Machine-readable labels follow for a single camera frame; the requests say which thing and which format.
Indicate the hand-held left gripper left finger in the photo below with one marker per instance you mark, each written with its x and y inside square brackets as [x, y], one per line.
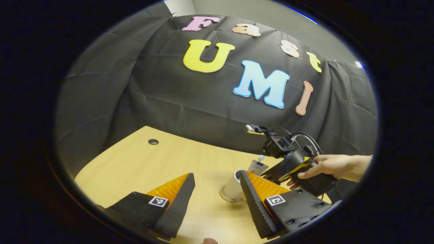
[179, 206]

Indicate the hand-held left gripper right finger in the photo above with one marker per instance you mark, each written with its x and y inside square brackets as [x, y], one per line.
[255, 206]

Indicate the white toothpaste tube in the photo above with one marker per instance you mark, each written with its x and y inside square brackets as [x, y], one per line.
[257, 166]

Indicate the wooden desktop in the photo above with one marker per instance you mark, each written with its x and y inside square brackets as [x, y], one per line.
[152, 162]

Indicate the black backdrop cloth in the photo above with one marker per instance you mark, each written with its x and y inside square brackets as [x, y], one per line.
[169, 98]

